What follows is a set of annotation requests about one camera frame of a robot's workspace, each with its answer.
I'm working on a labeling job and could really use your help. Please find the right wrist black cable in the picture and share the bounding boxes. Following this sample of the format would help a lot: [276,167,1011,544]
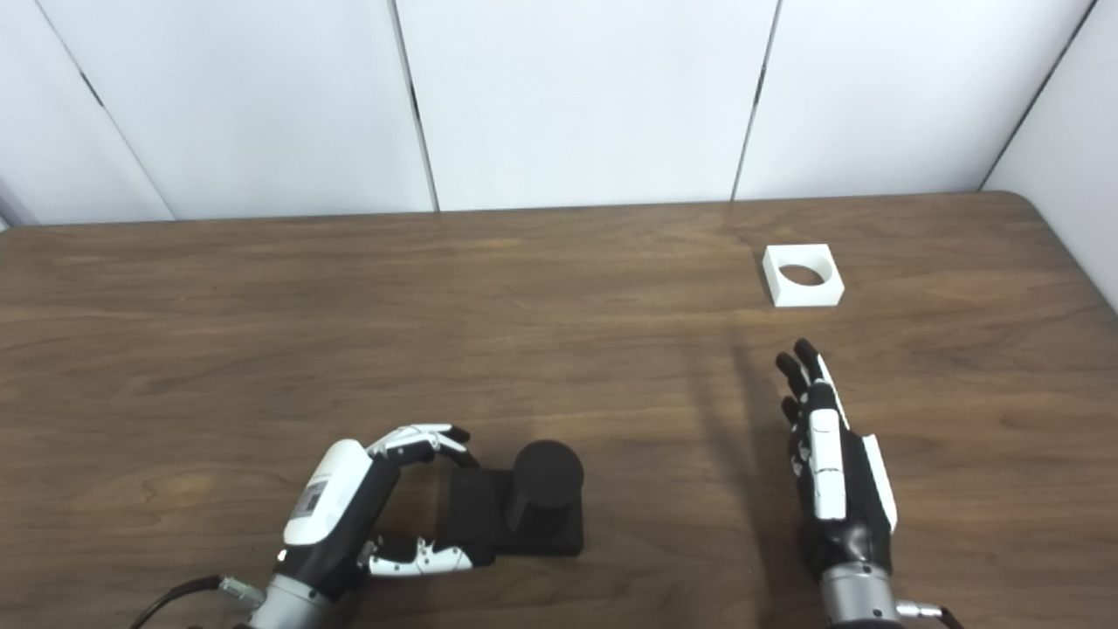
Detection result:
[898,599,966,629]

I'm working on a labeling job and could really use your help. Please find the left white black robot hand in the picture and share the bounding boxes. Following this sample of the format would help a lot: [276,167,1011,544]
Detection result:
[278,424,499,604]

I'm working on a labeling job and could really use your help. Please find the white square piece with hole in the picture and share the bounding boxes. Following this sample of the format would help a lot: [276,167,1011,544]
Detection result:
[762,244,845,308]

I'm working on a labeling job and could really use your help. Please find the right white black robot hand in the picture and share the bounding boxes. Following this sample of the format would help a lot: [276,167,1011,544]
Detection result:
[776,339,899,582]

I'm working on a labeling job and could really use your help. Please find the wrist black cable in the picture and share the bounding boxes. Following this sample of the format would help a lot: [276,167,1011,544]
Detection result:
[898,599,966,629]
[131,574,263,629]

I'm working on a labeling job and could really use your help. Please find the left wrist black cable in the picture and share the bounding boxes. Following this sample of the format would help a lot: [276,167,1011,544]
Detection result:
[131,574,263,629]

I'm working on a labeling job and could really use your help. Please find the black peg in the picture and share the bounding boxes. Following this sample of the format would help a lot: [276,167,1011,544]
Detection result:
[445,439,585,557]

